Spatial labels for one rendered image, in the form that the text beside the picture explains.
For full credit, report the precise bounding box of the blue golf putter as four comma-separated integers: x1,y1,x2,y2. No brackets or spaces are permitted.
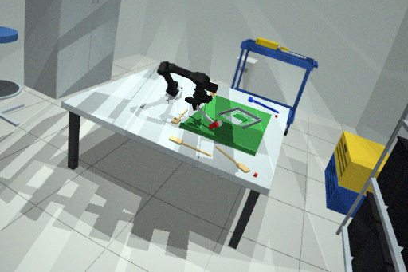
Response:
249,97,279,113

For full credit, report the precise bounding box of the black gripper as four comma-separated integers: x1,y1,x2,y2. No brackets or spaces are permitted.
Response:
185,88,206,111

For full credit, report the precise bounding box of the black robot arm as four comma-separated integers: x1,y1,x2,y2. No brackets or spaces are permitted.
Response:
157,61,218,104

